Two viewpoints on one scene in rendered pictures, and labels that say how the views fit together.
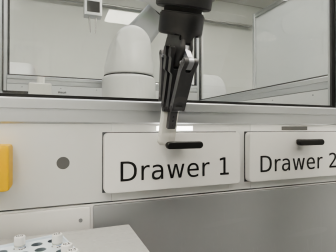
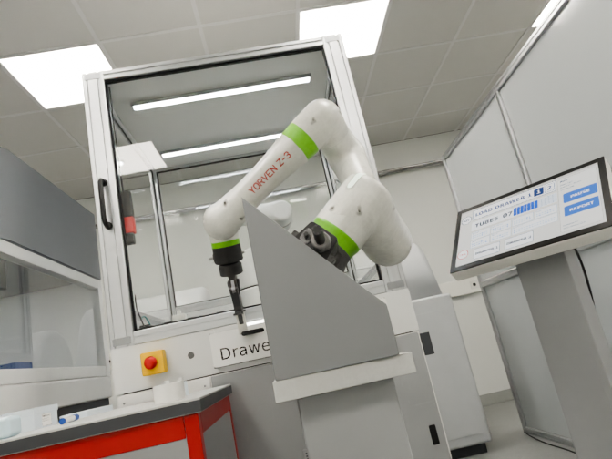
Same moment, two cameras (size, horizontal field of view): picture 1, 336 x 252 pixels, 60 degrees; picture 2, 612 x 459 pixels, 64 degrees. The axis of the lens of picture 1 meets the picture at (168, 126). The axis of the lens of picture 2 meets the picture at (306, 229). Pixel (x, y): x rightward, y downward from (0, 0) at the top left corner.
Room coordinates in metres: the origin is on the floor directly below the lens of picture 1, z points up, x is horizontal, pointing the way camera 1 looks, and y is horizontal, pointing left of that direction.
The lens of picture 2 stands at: (-0.93, -0.70, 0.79)
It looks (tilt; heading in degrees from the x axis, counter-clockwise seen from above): 14 degrees up; 16
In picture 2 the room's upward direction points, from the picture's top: 12 degrees counter-clockwise
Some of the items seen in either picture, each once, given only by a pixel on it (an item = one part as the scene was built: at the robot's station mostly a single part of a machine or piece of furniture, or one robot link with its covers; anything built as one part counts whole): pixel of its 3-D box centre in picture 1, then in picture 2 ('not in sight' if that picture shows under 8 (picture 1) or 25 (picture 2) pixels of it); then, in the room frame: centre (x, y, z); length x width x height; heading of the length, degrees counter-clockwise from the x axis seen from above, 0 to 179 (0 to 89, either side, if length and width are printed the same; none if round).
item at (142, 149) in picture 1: (176, 159); (255, 341); (0.59, -0.02, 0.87); 0.29 x 0.02 x 0.11; 111
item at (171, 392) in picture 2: not in sight; (169, 392); (0.09, -0.01, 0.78); 0.07 x 0.07 x 0.04
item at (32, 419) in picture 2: not in sight; (29, 419); (0.09, 0.42, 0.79); 0.13 x 0.09 x 0.05; 21
